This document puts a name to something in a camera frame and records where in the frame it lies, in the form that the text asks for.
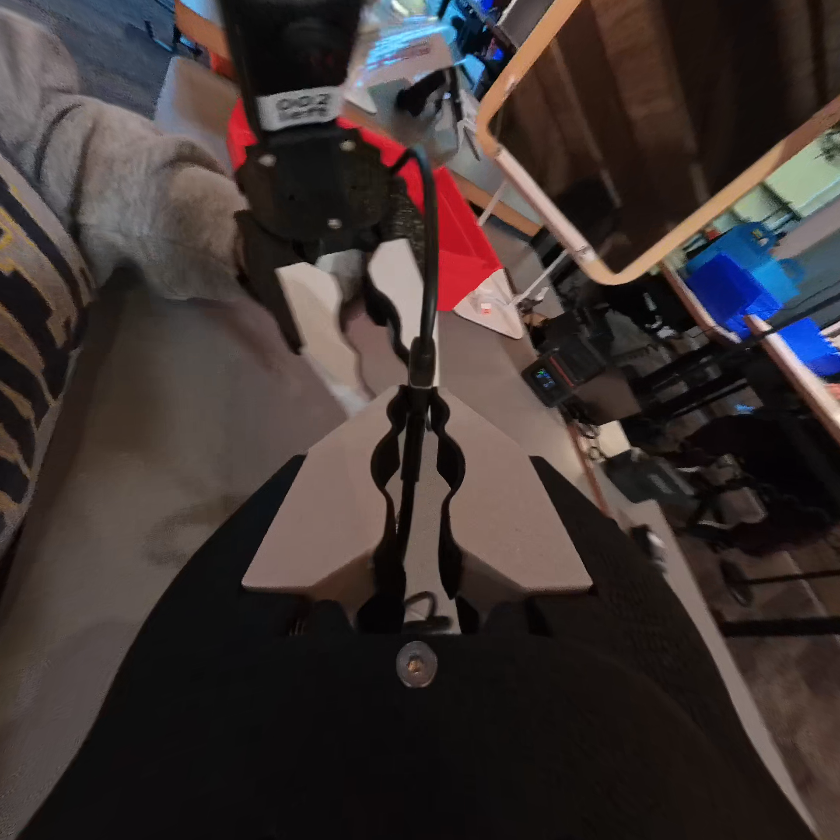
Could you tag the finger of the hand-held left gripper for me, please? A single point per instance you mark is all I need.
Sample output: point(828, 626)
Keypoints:
point(321, 341)
point(403, 289)

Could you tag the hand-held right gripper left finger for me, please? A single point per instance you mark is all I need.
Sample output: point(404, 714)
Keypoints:
point(321, 525)

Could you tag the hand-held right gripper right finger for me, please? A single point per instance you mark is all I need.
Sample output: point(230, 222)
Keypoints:
point(518, 525)

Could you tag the person's left forearm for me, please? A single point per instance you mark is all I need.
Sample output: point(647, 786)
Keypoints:
point(131, 184)

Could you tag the translucent plastic box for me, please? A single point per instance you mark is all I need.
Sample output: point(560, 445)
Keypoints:
point(380, 98)

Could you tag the black box device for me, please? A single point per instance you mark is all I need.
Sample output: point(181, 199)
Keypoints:
point(649, 482)

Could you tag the black power station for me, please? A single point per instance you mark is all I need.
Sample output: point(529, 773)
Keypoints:
point(564, 367)

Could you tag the desk with pale wood edge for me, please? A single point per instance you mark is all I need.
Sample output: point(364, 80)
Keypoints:
point(590, 98)

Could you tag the black and gold patterned cloth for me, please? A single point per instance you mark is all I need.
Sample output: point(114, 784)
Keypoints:
point(39, 328)

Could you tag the black-legged desk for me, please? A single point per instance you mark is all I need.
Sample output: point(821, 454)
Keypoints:
point(787, 627)

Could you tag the blue plastic container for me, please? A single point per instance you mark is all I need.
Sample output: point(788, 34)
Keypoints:
point(735, 282)
point(810, 348)

